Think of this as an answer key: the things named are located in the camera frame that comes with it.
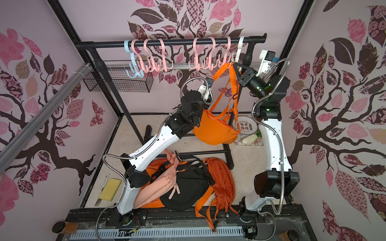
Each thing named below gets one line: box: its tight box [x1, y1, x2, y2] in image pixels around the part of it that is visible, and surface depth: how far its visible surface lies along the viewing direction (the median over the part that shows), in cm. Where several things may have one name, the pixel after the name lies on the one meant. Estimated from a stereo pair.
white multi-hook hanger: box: [235, 36, 245, 63], surface depth 52 cm
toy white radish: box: [241, 134, 258, 145], surface depth 103 cm
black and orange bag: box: [139, 158, 216, 221], surface depth 80 cm
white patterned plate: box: [232, 115, 258, 136], surface depth 115 cm
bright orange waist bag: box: [192, 62, 241, 146], surface depth 79 cm
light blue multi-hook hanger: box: [123, 39, 144, 79], surface depth 54 cm
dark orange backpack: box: [203, 157, 238, 215], surface depth 83 cm
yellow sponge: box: [98, 177, 123, 202], surface depth 83 cm
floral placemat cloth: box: [234, 133, 264, 147], surface depth 103 cm
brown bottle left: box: [52, 221, 80, 235], surface depth 65 cm
